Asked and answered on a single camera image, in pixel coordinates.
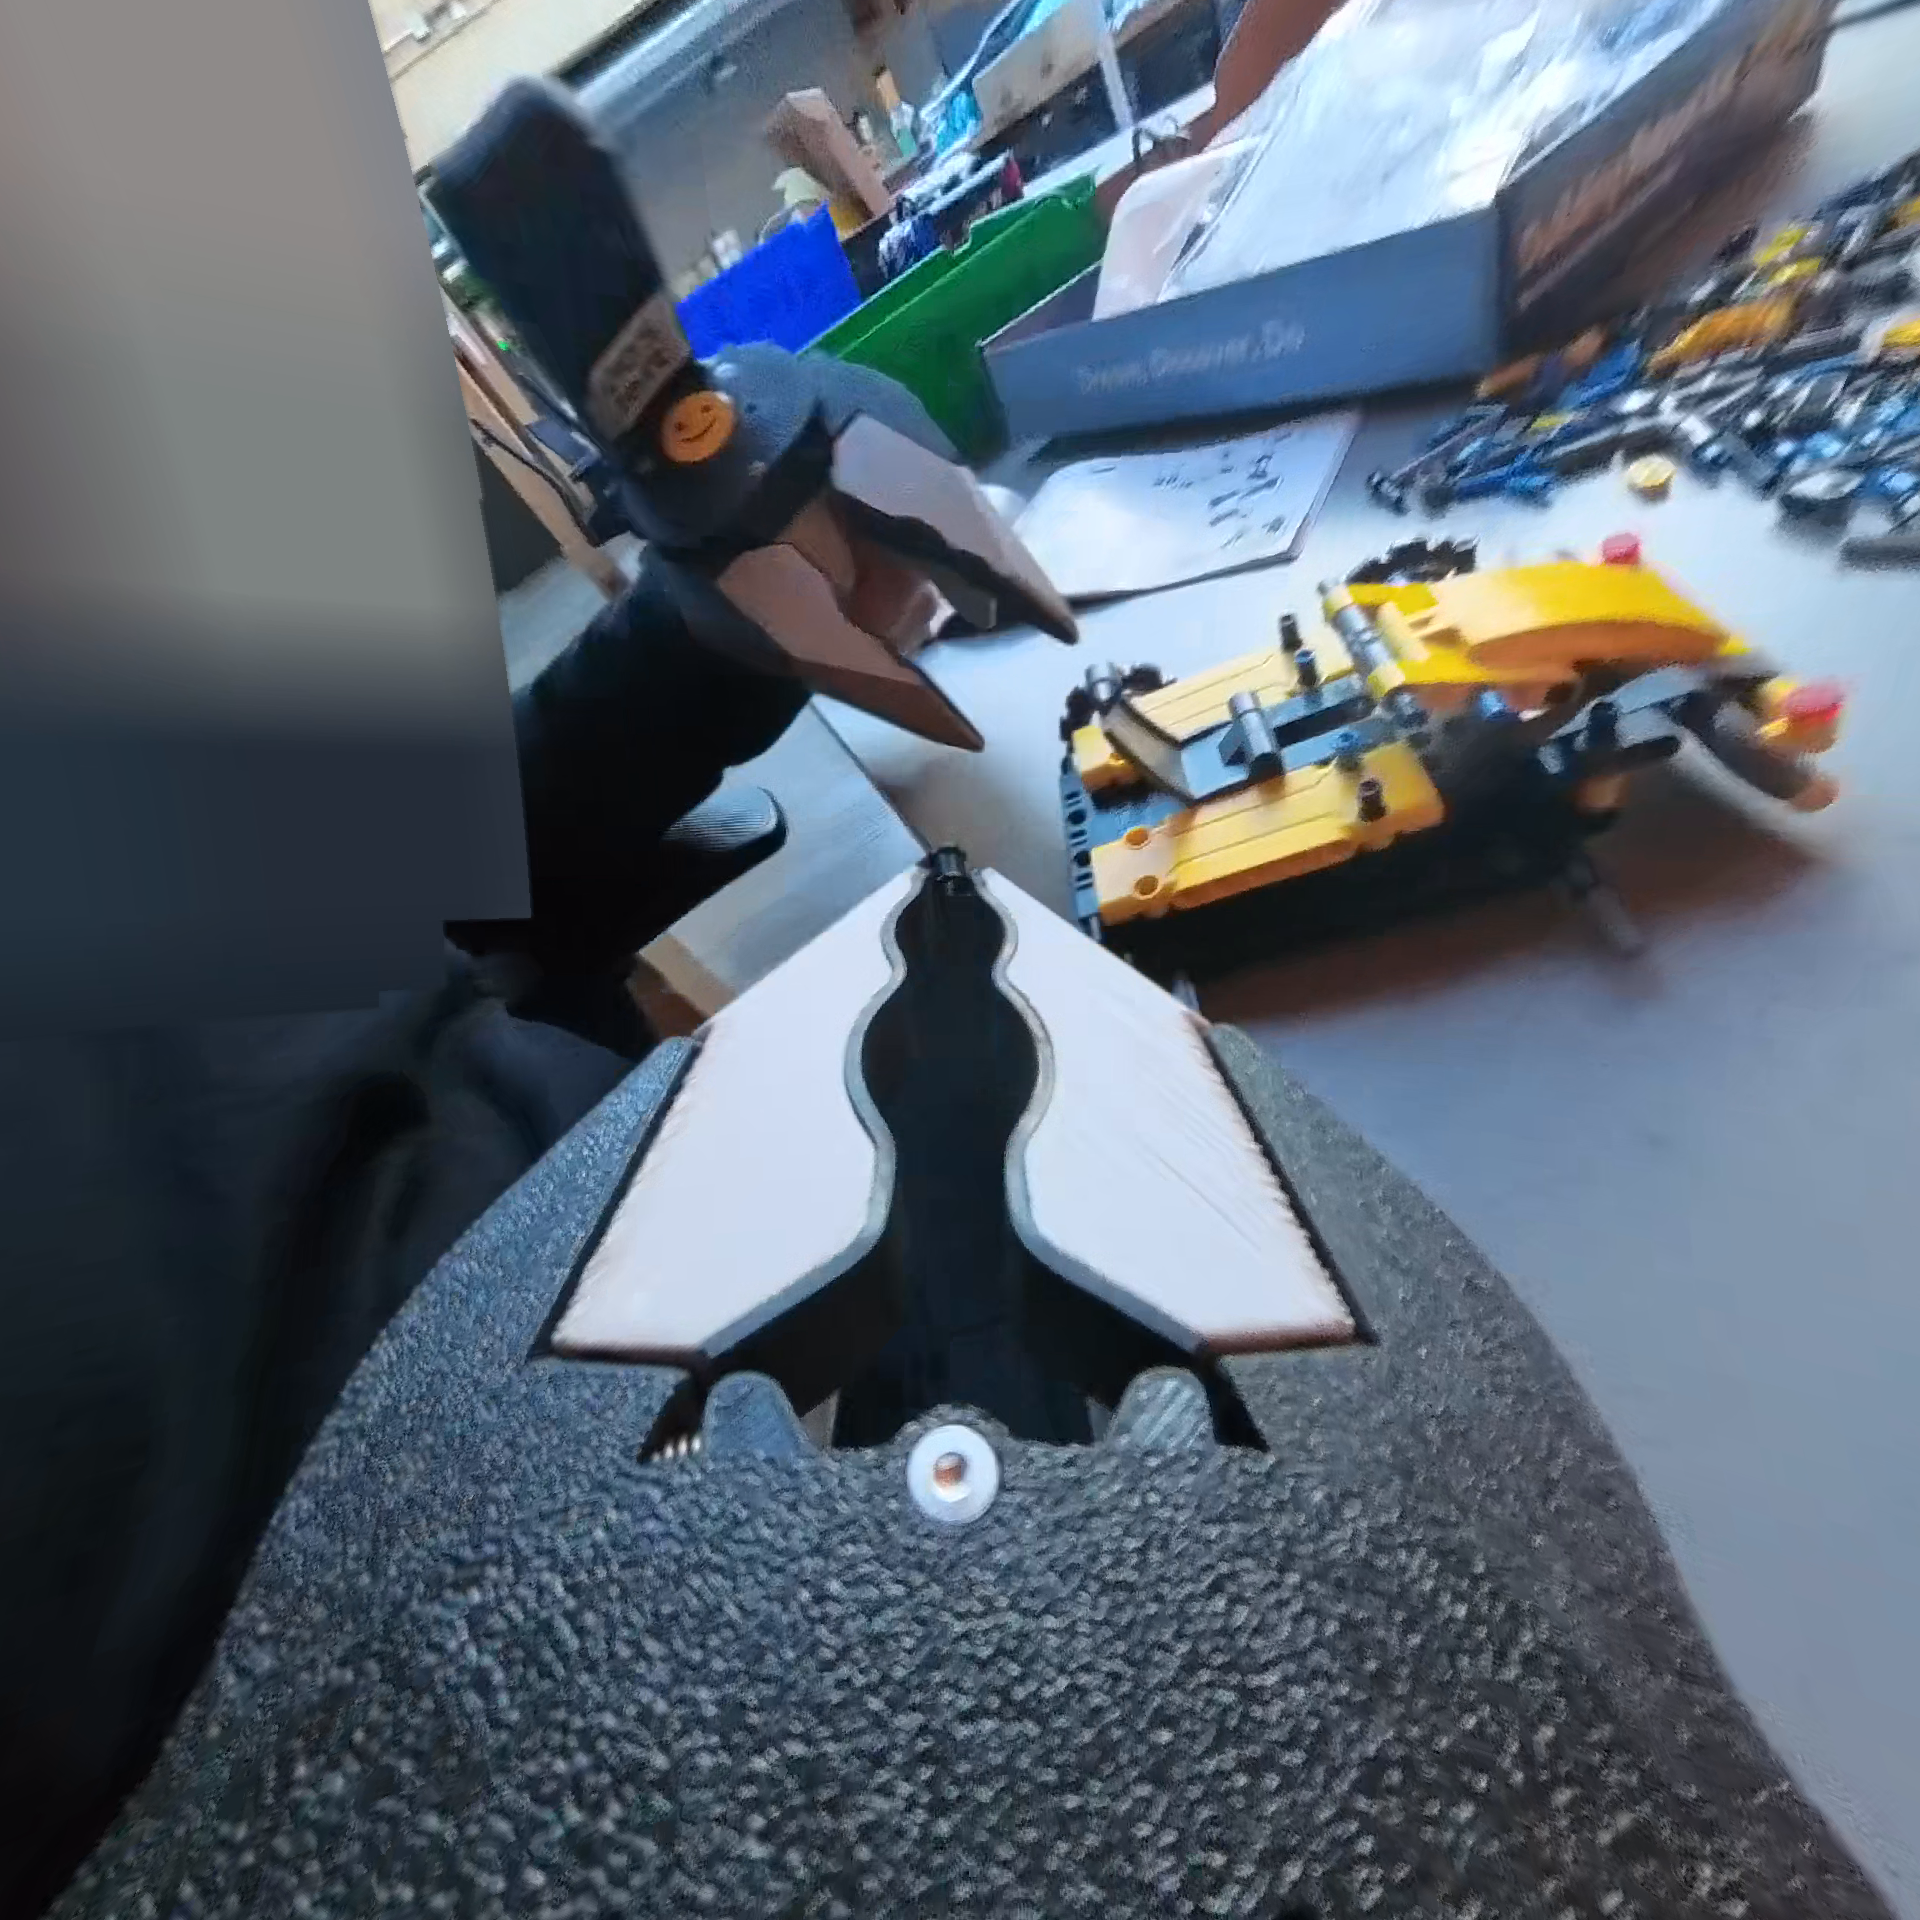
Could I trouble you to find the clear plastic bags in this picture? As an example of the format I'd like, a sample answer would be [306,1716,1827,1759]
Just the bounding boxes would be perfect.
[1162,0,1697,295]

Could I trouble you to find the blue plastic bin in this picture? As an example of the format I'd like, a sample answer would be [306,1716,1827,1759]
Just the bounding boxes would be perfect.
[672,208,874,360]

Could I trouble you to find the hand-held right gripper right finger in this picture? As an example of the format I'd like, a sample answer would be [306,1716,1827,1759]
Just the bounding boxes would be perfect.
[978,866,1360,1359]

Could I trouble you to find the grey cardboard set box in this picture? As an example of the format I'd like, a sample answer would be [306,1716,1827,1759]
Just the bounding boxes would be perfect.
[983,0,1844,448]

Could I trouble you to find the yellow toy brick vehicle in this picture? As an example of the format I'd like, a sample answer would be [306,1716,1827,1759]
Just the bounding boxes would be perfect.
[1064,528,1850,961]

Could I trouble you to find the grey desk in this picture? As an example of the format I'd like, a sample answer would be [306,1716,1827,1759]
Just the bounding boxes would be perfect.
[810,82,1920,1913]

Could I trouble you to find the person's left forearm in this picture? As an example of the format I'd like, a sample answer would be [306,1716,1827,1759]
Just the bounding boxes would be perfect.
[450,562,842,1052]

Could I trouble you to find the green plastic bin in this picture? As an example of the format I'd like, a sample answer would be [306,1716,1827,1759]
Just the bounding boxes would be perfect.
[802,172,1106,464]

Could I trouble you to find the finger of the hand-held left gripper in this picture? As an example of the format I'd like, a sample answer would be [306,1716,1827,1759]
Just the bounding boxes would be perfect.
[828,412,1081,648]
[720,540,987,754]

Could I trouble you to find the white instruction booklet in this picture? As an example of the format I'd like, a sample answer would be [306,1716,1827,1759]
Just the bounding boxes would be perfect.
[1009,407,1362,605]

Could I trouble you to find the brown cardboard box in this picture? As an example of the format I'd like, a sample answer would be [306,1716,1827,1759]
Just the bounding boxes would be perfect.
[761,86,897,224]

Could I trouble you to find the pile of toy brick parts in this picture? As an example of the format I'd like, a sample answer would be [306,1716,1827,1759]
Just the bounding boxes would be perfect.
[1368,164,1920,569]

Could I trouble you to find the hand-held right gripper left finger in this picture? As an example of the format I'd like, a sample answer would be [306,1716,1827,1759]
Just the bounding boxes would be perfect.
[550,866,924,1369]

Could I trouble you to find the black chair armrest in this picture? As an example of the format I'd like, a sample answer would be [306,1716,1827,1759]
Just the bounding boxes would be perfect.
[646,789,794,921]

